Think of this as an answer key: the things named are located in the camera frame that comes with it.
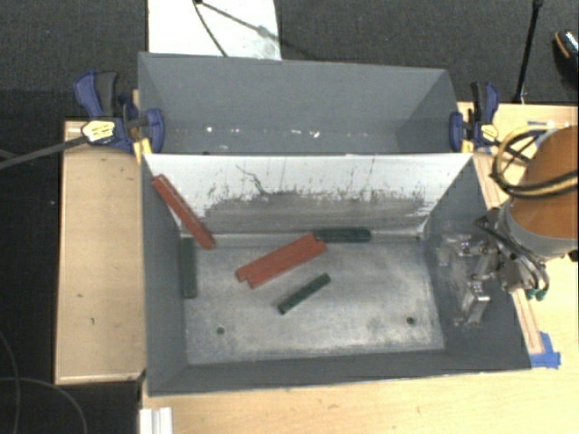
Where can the black cylinder on white bracket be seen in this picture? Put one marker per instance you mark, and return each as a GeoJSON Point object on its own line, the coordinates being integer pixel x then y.
{"type": "Point", "coordinates": [573, 256]}

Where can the red-brown flat block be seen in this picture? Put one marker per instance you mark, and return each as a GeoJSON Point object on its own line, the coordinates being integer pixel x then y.
{"type": "Point", "coordinates": [276, 255]}
{"type": "Point", "coordinates": [289, 267]}
{"type": "Point", "coordinates": [183, 210]}

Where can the grey metal bin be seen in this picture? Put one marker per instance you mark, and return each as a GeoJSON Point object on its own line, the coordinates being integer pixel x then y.
{"type": "Point", "coordinates": [316, 323]}

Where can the pale wood board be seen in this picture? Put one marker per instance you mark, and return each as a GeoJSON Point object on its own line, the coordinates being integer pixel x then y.
{"type": "Point", "coordinates": [101, 265]}

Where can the dark green flat block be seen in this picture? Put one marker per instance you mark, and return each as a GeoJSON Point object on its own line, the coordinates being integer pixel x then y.
{"type": "Point", "coordinates": [303, 293]}
{"type": "Point", "coordinates": [188, 267]}
{"type": "Point", "coordinates": [343, 235]}

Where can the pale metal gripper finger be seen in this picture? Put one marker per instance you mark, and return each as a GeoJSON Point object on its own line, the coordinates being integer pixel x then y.
{"type": "Point", "coordinates": [454, 248]}
{"type": "Point", "coordinates": [475, 303]}

